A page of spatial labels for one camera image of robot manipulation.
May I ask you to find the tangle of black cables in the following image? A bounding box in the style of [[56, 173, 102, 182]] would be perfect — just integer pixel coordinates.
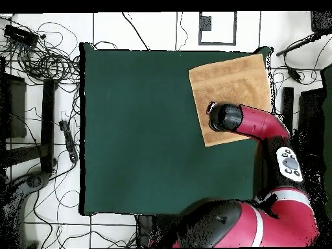
[[0, 15, 81, 86], [263, 65, 325, 115]]

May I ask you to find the black electronics box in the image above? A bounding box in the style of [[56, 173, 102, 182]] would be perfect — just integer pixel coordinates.
[[3, 23, 40, 47]]

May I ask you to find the grey square frame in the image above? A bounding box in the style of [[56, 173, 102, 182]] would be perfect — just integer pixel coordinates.
[[198, 11, 237, 47]]

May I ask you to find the black corner box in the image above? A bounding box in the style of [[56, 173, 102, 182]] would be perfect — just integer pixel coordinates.
[[310, 10, 332, 34]]

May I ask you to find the black rod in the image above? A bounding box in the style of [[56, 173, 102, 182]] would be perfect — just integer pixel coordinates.
[[276, 30, 322, 57]]

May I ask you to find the grey rounded base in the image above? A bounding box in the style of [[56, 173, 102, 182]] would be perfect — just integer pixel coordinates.
[[0, 171, 50, 249]]

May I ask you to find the black power strip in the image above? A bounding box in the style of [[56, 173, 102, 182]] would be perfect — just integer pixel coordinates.
[[58, 119, 79, 163]]

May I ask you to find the long black cable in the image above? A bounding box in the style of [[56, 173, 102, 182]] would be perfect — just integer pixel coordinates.
[[121, 12, 150, 51]]

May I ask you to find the black power adapter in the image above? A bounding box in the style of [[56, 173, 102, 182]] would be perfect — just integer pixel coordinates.
[[286, 66, 303, 84]]

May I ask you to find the tan terry towel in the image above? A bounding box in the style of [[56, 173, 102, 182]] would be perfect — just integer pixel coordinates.
[[188, 53, 273, 148]]

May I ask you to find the dark flat panel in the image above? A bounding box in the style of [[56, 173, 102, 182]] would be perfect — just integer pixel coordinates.
[[0, 73, 27, 139], [297, 88, 327, 156]]

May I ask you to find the black stand bar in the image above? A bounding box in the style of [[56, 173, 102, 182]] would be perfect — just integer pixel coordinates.
[[40, 78, 56, 174], [281, 86, 294, 133]]

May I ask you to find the dark green table cloth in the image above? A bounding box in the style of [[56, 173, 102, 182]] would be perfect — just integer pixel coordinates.
[[78, 41, 273, 217]]

